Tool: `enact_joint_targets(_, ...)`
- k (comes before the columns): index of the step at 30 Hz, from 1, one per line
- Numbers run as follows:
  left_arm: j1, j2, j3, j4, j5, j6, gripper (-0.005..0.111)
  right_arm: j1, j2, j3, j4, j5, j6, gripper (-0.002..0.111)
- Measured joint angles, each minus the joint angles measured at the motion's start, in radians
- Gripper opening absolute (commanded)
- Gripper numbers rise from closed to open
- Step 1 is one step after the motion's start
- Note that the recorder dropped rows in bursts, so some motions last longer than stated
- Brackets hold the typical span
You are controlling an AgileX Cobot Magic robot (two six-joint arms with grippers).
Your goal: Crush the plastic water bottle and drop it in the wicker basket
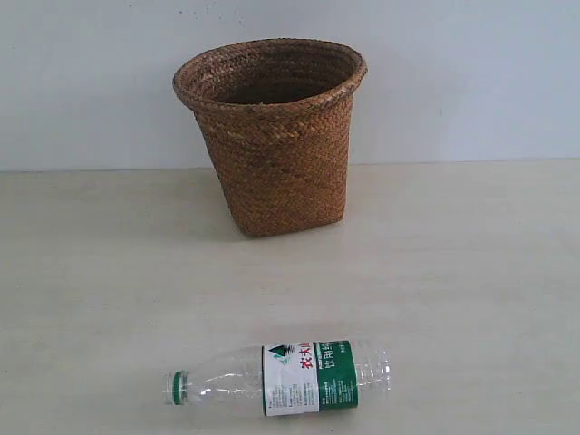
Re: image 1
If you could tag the clear plastic water bottle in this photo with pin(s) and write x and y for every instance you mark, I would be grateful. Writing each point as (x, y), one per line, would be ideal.
(284, 379)

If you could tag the brown woven wicker basket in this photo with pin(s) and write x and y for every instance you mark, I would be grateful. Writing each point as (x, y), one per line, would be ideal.
(275, 115)

